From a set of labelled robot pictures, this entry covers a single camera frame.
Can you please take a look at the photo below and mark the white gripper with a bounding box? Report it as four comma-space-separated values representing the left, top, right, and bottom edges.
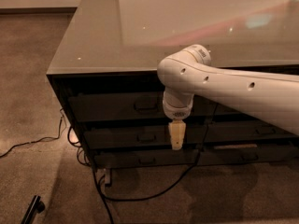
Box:
163, 89, 193, 150

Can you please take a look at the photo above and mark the grey drawer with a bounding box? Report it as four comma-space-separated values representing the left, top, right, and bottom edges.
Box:
67, 91, 221, 123
90, 148, 198, 168
198, 145, 298, 166
205, 120, 296, 143
82, 123, 208, 150
215, 104, 240, 116

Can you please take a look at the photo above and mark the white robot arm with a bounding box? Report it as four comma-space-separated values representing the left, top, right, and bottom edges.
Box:
157, 45, 299, 150

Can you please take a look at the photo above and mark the grey cabinet with glass top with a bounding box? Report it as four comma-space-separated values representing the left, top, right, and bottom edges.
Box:
46, 0, 299, 179

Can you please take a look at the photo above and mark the black object on floor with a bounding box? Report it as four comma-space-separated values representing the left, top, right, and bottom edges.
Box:
21, 195, 45, 224

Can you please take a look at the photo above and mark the thick black floor cable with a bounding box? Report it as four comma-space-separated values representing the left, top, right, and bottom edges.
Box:
92, 103, 219, 224

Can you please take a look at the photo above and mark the thin black floor cable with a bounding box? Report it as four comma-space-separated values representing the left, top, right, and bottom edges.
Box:
0, 108, 67, 159

